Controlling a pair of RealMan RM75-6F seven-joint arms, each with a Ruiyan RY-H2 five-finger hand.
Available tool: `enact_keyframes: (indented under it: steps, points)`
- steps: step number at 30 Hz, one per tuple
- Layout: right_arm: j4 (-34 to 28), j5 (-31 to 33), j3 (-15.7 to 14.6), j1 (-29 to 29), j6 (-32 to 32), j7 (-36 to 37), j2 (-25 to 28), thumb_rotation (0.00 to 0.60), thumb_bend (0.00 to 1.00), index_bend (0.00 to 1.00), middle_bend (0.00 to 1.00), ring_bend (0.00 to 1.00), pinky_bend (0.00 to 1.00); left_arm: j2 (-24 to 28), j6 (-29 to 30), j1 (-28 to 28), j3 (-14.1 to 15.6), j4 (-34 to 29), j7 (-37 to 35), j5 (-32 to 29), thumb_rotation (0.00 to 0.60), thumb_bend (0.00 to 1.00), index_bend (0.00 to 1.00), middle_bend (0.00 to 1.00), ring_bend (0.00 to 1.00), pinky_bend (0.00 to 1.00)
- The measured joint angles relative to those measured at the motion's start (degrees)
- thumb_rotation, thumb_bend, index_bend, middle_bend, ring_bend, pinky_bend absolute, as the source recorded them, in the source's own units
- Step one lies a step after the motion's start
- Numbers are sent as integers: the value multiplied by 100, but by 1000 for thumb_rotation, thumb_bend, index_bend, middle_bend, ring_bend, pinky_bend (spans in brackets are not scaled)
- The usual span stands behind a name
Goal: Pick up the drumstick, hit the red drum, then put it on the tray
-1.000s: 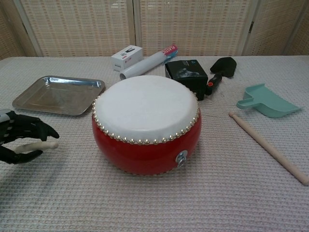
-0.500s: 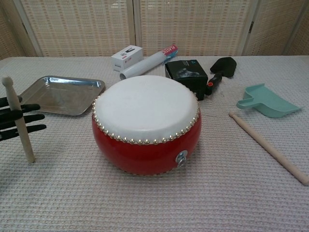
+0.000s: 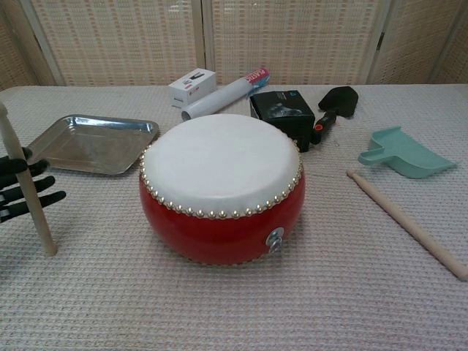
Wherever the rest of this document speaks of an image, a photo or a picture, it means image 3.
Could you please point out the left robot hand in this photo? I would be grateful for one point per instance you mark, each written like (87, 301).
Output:
(44, 183)

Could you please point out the wooden drumstick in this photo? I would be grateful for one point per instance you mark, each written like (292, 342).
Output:
(402, 219)
(36, 212)

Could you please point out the square stainless steel tray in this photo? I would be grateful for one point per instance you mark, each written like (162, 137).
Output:
(95, 146)

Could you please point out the red drum with white skin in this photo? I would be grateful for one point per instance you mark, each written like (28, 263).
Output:
(219, 157)

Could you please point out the woven folding screen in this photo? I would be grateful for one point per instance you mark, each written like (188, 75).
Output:
(128, 36)

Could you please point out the small white product box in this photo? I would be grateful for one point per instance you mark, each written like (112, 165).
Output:
(190, 87)

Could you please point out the white plastic wrap roll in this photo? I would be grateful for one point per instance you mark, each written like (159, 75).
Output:
(219, 98)

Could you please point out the woven beige tablecloth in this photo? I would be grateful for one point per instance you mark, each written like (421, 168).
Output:
(234, 311)

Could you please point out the black product box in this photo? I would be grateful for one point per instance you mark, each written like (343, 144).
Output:
(285, 109)

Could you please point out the black garden trowel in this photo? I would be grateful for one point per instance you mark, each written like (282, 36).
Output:
(338, 100)

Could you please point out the teal plastic dustpan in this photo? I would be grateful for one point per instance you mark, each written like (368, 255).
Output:
(409, 153)

